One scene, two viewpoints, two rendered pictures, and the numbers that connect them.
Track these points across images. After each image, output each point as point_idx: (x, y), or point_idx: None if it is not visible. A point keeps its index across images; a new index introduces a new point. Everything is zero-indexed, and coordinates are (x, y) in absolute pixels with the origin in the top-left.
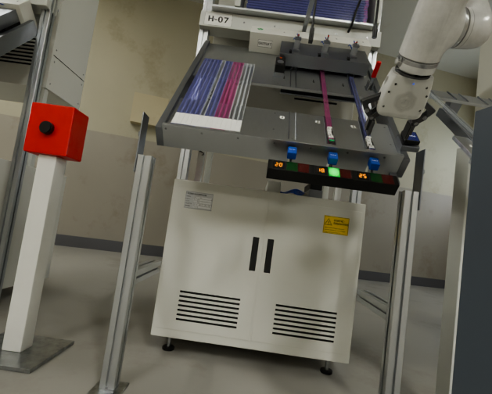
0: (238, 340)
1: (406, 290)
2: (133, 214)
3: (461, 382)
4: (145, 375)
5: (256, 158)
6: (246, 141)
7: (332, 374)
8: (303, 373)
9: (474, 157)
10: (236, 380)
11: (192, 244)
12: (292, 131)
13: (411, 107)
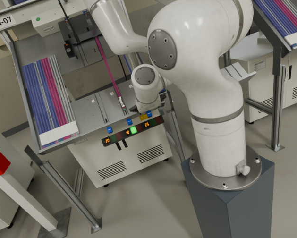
0: (129, 172)
1: (182, 147)
2: (59, 185)
3: (202, 230)
4: (105, 208)
5: (94, 134)
6: (85, 135)
7: (168, 159)
8: (158, 165)
9: (185, 179)
10: (136, 188)
11: (89, 155)
12: (103, 111)
13: (154, 106)
